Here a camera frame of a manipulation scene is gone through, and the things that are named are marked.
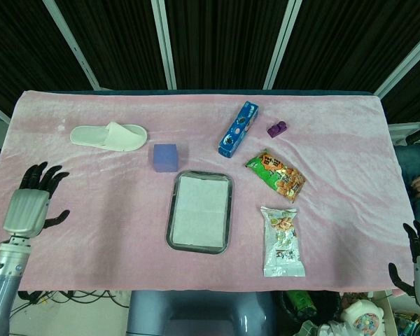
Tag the blue cookie box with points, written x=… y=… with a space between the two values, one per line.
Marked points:
x=238 y=129

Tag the purple toy building brick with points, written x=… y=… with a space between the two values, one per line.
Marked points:
x=277 y=130

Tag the stainless steel tray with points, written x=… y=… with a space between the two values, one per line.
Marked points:
x=170 y=217

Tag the pink plush table cloth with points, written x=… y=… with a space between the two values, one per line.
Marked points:
x=108 y=210

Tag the green snack bag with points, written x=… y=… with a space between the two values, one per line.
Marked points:
x=276 y=175

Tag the bystander blue jeans leg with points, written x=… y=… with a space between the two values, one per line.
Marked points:
x=414 y=161

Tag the white disposable slipper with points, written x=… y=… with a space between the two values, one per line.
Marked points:
x=119 y=136

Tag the left black-fingered silver robot hand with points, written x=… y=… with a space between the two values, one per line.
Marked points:
x=26 y=210

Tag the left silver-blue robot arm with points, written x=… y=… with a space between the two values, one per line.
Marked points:
x=5 y=280

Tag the purple foam cube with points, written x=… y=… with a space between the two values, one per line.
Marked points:
x=165 y=158

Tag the white snack bag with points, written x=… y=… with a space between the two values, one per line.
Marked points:
x=283 y=245

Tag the grey-blue robot torso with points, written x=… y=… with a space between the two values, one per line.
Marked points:
x=196 y=315

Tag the black waste bin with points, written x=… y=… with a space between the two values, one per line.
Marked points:
x=325 y=304

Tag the white paper sheet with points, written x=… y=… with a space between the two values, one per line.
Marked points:
x=200 y=210

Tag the white plush toy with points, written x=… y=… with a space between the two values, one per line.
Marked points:
x=362 y=316

